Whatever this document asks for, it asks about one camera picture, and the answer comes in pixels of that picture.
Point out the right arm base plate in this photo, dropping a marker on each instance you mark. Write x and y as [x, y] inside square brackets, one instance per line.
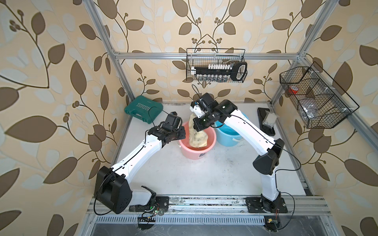
[263, 205]

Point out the yellow cloth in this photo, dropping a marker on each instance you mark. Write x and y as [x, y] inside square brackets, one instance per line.
[197, 139]

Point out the pink plastic bucket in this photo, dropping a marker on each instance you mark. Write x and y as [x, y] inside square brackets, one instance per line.
[197, 153]

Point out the silver foil bag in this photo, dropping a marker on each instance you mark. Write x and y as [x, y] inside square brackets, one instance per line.
[309, 106]

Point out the black wire basket right wall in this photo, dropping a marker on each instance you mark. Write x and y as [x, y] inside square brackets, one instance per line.
[333, 102]

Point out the aluminium front rail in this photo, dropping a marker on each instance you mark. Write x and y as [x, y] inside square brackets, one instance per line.
[236, 205]

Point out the black wire basket wall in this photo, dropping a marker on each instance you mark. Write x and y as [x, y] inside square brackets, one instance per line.
[206, 56]
[333, 102]

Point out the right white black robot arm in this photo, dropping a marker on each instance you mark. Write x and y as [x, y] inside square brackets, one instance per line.
[269, 150]

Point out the blue plastic bucket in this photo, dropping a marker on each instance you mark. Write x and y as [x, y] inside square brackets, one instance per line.
[226, 136]

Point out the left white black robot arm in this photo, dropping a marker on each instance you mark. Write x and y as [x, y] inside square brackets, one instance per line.
[112, 187]

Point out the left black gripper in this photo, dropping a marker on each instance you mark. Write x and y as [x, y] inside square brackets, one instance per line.
[181, 134]

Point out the black tray with plastic bag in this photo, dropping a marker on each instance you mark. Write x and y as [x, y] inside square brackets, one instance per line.
[267, 121]

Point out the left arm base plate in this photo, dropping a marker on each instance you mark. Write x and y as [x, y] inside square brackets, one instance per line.
[160, 204]

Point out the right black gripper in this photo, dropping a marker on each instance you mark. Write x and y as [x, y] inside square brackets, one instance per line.
[198, 125]

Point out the green plastic tool case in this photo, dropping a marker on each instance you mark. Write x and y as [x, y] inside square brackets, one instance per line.
[144, 109]

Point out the black wire basket back wall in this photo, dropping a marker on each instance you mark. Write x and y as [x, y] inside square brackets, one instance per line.
[206, 56]

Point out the black socket set holder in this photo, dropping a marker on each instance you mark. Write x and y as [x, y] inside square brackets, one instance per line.
[235, 72]

